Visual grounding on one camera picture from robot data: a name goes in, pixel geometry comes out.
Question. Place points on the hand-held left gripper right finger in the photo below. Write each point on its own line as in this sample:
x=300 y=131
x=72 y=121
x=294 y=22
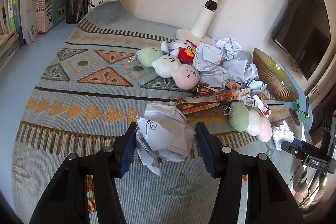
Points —
x=206 y=150

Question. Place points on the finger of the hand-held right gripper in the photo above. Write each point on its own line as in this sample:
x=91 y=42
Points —
x=294 y=147

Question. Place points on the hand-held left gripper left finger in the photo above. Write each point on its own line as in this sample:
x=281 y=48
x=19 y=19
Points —
x=128 y=153

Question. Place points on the large handwritten paper ball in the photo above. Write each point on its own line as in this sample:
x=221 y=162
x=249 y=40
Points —
x=162 y=134

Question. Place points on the gold ribbed bowl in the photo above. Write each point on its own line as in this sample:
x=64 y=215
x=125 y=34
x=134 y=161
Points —
x=273 y=77

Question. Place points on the brown round coaster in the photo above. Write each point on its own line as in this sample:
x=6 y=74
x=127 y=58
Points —
x=295 y=116

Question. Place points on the small grey upright panel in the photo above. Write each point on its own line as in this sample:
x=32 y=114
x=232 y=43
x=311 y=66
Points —
x=307 y=107

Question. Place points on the long brown printed carton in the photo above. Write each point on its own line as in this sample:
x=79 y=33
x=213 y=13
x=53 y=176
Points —
x=207 y=105

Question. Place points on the beige patterned cloth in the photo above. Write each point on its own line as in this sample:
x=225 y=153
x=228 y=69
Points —
x=307 y=192

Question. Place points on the short dark brown carton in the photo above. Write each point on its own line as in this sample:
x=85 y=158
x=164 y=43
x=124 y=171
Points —
x=204 y=89

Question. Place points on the patterned woven table mat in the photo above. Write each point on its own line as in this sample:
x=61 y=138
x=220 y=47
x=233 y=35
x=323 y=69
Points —
x=78 y=113

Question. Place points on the small pink brown tube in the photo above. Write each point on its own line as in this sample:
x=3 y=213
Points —
x=233 y=85

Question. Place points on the white cat plush toy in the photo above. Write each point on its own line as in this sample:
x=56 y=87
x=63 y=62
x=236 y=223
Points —
x=178 y=45

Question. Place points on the black mesh pen holder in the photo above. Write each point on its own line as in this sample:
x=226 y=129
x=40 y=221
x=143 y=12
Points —
x=76 y=7

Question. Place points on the stack of flat books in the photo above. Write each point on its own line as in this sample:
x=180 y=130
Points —
x=8 y=48

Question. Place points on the black wall monitor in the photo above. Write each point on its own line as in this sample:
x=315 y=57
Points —
x=302 y=27

